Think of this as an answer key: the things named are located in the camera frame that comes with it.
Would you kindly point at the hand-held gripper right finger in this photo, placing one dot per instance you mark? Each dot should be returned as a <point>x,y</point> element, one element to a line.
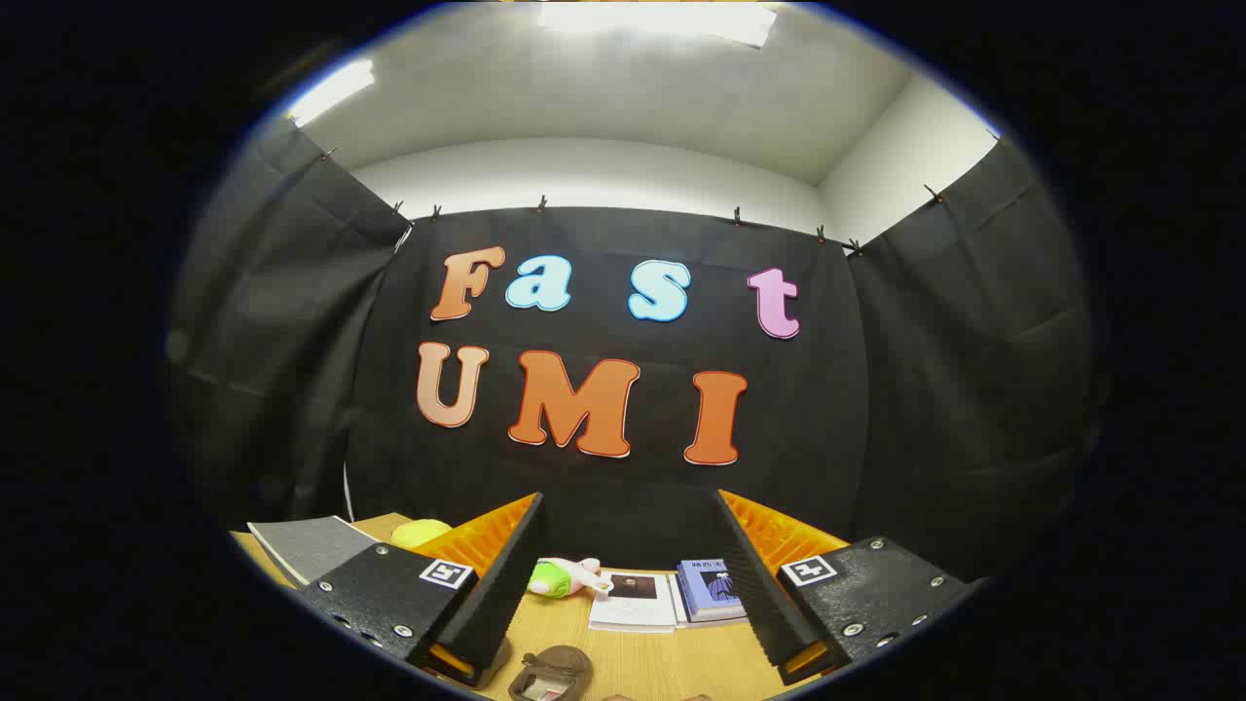
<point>759,604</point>

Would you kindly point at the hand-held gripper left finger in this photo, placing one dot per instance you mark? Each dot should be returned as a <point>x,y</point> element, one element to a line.
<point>501,594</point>

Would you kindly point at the grey fabric storage box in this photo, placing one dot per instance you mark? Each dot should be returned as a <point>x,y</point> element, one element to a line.
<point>311,547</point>

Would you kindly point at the blue cover book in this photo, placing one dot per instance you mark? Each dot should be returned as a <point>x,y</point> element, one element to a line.
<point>709,589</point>

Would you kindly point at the green and pink plush toy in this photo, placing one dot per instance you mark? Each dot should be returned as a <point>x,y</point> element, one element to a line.
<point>555,579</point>

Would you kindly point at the yellow round plush toy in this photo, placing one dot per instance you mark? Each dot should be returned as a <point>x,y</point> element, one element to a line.
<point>421,534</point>

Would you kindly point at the white cover book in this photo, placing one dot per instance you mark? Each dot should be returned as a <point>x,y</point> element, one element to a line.
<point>633,606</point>

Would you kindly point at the black backdrop cloth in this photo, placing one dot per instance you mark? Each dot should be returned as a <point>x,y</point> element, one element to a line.
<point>876,389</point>

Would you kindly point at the ceiling light panel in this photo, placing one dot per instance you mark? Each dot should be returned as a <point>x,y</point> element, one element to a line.
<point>331,92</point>
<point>662,19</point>

